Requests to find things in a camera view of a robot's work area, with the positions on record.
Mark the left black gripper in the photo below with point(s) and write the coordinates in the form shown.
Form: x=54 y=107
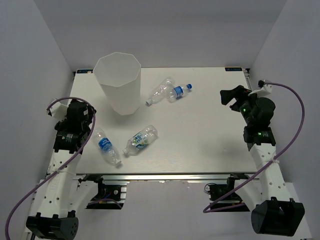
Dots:
x=90 y=115

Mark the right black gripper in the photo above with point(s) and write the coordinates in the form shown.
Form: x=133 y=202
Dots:
x=226 y=96

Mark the clear bottle blue cap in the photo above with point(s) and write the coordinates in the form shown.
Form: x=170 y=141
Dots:
x=178 y=92

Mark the clear bottle green blue label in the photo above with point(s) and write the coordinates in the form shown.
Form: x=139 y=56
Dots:
x=140 y=141

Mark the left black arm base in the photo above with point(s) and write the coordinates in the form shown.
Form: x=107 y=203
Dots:
x=110 y=194

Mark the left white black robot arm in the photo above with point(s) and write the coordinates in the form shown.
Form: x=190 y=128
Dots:
x=56 y=217

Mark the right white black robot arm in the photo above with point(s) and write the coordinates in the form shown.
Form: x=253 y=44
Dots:
x=273 y=210

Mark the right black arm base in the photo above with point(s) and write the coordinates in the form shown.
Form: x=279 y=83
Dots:
x=233 y=202

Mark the white octagonal plastic bin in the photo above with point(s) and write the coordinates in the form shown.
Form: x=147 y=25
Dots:
x=119 y=76

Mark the right blue table sticker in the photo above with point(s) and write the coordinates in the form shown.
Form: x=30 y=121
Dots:
x=233 y=69

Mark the blue table sticker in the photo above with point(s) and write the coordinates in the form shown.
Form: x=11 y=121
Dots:
x=84 y=71
x=233 y=69

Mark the left blue table sticker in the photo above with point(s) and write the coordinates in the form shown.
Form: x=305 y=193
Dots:
x=84 y=71

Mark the clear crushed bottle no label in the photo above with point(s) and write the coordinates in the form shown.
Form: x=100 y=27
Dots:
x=160 y=91

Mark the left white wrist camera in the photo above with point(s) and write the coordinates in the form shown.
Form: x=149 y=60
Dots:
x=58 y=111

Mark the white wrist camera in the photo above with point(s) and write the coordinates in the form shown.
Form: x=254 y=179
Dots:
x=264 y=89
x=58 y=111

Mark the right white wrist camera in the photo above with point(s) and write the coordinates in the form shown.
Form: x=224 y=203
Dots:
x=264 y=89

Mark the aluminium table frame rail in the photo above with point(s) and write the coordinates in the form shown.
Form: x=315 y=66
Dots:
x=198 y=137

